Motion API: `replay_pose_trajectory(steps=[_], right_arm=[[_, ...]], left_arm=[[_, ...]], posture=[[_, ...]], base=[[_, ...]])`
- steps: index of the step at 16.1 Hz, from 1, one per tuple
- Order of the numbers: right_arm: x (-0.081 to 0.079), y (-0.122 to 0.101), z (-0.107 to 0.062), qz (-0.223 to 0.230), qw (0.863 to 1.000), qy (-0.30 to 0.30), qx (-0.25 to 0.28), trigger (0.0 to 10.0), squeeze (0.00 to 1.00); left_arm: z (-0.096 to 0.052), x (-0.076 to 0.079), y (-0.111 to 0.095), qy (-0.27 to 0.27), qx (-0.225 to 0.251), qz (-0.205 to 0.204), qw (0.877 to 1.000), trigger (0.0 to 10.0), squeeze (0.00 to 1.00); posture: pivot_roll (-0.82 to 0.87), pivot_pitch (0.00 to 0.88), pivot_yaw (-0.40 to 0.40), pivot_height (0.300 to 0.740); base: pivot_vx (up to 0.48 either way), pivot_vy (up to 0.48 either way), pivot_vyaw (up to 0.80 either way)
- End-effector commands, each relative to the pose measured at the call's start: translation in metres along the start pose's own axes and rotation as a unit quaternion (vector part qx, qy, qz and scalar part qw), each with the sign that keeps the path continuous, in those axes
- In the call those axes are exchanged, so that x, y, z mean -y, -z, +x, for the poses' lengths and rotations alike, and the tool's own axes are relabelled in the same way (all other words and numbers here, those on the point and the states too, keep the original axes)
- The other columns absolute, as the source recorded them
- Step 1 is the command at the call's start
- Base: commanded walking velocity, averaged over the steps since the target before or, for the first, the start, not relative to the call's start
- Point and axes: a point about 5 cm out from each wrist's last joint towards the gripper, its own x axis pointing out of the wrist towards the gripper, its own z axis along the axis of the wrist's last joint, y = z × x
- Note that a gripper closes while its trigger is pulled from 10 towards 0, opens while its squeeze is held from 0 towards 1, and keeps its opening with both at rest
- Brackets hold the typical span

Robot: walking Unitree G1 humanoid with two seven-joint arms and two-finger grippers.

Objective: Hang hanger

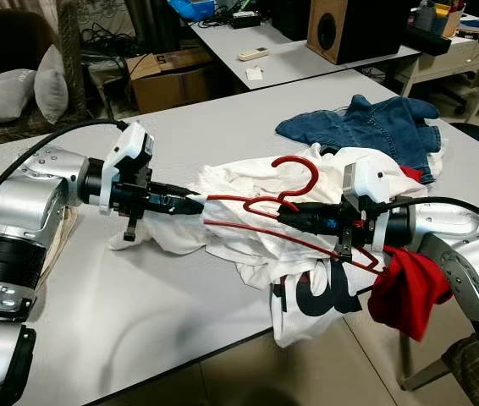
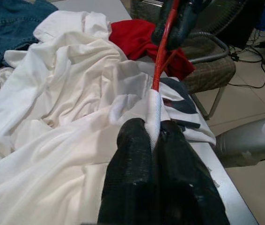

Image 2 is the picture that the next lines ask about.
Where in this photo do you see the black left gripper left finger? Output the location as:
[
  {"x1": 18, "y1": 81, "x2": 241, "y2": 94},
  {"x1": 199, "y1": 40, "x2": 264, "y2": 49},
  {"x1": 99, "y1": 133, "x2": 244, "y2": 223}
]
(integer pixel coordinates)
[{"x1": 97, "y1": 118, "x2": 154, "y2": 225}]

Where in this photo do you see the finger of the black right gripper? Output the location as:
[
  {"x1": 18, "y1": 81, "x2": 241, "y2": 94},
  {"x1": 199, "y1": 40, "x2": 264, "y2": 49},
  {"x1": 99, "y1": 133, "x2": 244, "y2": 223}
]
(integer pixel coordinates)
[
  {"x1": 167, "y1": 4, "x2": 203, "y2": 51},
  {"x1": 151, "y1": 14, "x2": 170, "y2": 46}
]

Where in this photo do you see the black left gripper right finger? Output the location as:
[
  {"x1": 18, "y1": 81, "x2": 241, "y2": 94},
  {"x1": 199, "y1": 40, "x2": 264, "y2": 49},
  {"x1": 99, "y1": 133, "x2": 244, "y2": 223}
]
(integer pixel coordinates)
[{"x1": 155, "y1": 120, "x2": 231, "y2": 225}]

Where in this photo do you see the red plastic hanger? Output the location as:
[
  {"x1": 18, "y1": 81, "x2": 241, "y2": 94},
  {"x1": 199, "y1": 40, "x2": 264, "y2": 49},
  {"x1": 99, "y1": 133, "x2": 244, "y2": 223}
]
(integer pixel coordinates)
[{"x1": 151, "y1": 0, "x2": 182, "y2": 91}]

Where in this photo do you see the plain white shirt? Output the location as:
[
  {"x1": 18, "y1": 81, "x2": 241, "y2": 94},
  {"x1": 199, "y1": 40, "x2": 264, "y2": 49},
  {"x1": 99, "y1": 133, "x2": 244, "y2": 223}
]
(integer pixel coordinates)
[{"x1": 0, "y1": 10, "x2": 156, "y2": 225}]

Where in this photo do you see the red garment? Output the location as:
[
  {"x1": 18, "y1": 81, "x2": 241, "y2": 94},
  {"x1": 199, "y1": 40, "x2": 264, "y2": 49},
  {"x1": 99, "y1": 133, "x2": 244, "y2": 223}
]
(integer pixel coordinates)
[{"x1": 109, "y1": 20, "x2": 196, "y2": 82}]

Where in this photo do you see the blue denim garment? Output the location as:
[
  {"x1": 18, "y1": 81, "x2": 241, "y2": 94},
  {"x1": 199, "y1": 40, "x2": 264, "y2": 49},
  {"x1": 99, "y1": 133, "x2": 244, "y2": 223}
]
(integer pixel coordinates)
[{"x1": 0, "y1": 0, "x2": 59, "y2": 79}]

